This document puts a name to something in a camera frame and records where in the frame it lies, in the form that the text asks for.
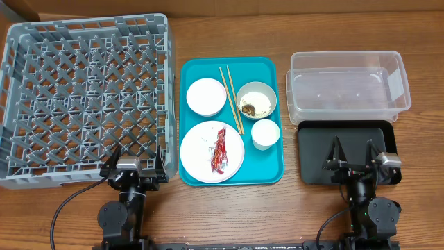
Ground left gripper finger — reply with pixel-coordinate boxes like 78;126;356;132
99;145;121;176
154;146;169;183

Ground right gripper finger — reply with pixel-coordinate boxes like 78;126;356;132
322;135;348;170
366;139;382;167

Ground red snack wrapper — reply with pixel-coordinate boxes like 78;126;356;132
211;128;228;174

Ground pale green cup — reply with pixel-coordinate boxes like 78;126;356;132
251;119;280;151

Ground pink small bowl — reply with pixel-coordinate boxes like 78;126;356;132
186;78;227;117

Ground white rice grains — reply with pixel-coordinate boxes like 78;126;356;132
240;92;271;119

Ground grey-green bowl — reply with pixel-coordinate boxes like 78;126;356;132
237;81;278;120

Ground brown mushroom piece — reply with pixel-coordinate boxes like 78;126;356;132
241;104;256;117

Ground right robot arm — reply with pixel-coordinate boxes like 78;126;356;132
316;136;402;249

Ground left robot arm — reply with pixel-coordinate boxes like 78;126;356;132
97;146;169;250

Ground black waste tray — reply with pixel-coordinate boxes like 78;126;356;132
298;120;397;185

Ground clear plastic waste bin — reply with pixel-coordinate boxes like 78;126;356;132
286;51;411;124

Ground large pink plate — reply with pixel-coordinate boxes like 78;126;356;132
180;121;245;184

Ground grey plastic dish rack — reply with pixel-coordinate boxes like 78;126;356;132
1;13;178;190

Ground left wooden chopstick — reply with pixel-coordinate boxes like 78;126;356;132
219;67;243;135

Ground wooden chopstick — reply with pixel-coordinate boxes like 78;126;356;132
219;67;243;135
226;65;245;135

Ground teal serving tray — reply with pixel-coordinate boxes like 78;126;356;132
179;56;284;186

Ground right wooden chopstick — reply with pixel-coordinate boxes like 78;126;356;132
226;65;245;135

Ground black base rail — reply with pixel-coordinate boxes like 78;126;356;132
92;240;401;250

